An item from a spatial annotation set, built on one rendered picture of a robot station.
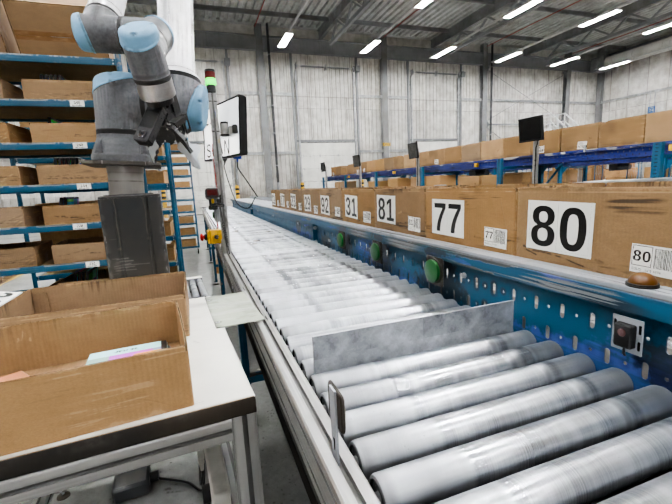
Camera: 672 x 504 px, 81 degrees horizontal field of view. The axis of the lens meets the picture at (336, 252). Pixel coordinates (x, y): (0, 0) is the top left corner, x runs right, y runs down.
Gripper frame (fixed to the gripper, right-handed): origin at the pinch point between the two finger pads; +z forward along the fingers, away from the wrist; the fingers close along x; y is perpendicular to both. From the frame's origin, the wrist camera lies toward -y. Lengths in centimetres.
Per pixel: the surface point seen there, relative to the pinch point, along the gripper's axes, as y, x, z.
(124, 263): -17.4, 16.8, 27.4
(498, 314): -26, -93, 8
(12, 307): -50, 15, 10
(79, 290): -36.5, 12.7, 18.4
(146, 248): -11.3, 12.1, 25.1
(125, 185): -0.8, 20.9, 9.0
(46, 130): 51, 112, 25
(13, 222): 17, 120, 58
